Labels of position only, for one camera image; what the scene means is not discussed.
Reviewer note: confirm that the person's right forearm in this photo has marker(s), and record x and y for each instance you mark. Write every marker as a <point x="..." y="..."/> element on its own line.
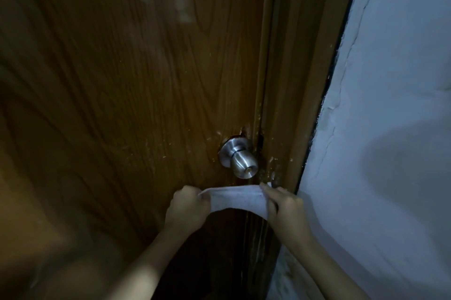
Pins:
<point x="329" y="268"/>

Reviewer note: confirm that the person's right hand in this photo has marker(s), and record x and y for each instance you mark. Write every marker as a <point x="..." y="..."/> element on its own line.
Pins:
<point x="289" y="215"/>

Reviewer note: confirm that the person's left hand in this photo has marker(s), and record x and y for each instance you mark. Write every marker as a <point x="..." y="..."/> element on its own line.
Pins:
<point x="185" y="209"/>

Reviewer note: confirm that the person's left forearm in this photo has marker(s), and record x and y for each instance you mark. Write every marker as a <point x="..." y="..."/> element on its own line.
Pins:
<point x="148" y="264"/>

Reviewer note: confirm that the white wet wipe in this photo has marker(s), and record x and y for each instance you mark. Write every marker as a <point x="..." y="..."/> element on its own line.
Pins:
<point x="238" y="199"/>

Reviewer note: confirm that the brown wooden door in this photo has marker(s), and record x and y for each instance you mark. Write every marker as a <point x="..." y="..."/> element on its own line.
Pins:
<point x="130" y="109"/>

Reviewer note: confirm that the silver round door knob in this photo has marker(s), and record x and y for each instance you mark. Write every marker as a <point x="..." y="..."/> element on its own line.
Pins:
<point x="238" y="157"/>

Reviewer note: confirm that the person's right thumb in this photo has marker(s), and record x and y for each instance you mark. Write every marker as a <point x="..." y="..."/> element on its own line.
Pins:
<point x="267" y="192"/>

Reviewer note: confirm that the brown wooden door frame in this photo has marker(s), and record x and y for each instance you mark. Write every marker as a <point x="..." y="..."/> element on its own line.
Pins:
<point x="299" y="74"/>

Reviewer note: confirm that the person's left fingers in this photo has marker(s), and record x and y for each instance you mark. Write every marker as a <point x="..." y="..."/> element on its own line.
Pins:
<point x="201" y="197"/>

